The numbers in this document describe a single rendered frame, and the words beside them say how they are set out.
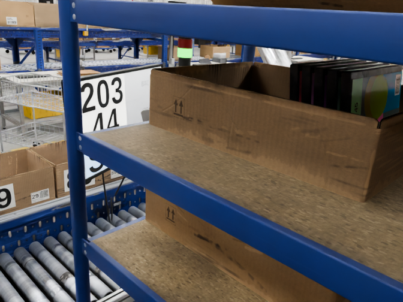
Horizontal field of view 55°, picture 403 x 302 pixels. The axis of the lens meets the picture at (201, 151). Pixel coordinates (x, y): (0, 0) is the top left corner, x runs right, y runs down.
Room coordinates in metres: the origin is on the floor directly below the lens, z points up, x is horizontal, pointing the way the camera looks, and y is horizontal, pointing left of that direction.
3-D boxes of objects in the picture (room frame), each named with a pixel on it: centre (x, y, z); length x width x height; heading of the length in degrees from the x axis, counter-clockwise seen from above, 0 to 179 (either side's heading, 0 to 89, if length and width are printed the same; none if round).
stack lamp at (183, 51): (1.36, 0.08, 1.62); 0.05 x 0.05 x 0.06
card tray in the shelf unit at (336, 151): (0.65, -0.15, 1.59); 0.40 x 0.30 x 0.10; 47
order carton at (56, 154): (1.84, 0.62, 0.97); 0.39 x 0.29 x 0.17; 137
